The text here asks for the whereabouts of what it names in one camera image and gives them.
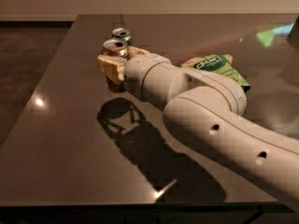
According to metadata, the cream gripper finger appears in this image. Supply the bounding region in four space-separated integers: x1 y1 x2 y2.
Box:
128 46 149 60
97 54 126 84

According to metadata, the green soda can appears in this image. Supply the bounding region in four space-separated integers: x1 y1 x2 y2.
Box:
112 27 132 46

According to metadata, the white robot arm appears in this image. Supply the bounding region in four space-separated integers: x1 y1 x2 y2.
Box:
97 48 299 211

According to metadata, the orange soda can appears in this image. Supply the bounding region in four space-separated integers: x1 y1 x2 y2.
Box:
97 38 129 92

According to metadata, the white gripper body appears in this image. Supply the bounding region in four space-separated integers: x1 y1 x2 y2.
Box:
124 53 170 99

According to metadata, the green snack bag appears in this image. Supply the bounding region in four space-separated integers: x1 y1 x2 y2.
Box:
181 54 250 92

